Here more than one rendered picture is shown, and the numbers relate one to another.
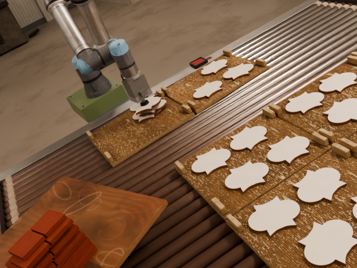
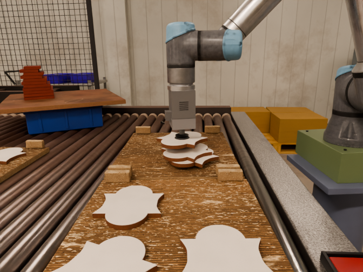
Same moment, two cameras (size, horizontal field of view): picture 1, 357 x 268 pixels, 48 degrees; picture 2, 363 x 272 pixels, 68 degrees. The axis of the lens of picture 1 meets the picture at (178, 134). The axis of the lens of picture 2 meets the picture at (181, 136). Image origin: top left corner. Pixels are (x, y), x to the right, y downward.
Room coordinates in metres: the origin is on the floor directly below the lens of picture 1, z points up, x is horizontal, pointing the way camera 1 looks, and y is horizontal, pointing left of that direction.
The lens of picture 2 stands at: (1.89, -0.62, 1.22)
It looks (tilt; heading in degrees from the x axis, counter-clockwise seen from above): 16 degrees down; 108
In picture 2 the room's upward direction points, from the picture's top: 1 degrees counter-clockwise
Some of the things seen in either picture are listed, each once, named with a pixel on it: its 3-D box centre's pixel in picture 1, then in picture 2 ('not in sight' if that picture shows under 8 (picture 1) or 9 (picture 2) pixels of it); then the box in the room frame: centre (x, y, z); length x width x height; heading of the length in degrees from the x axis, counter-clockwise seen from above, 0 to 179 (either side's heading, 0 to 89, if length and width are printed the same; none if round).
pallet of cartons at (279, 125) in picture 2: not in sight; (269, 128); (1.94, 3.27, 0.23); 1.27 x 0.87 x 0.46; 16
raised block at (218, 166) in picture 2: (160, 93); (227, 170); (1.81, 0.00, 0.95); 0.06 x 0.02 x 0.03; 17
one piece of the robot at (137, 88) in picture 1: (137, 86); (177, 105); (1.65, 0.08, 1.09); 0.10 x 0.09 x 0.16; 26
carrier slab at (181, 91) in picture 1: (212, 80); (170, 235); (1.75, -0.25, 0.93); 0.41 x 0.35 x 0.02; 107
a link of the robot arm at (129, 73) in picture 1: (128, 70); (180, 76); (1.66, 0.09, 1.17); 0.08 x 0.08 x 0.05
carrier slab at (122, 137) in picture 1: (138, 126); (176, 151); (1.62, 0.15, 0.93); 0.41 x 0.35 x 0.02; 107
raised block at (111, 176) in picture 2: (192, 105); (118, 176); (1.56, -0.11, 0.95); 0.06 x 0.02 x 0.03; 17
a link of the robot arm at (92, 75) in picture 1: (86, 64); (358, 87); (2.14, 0.30, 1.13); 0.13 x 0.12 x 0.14; 101
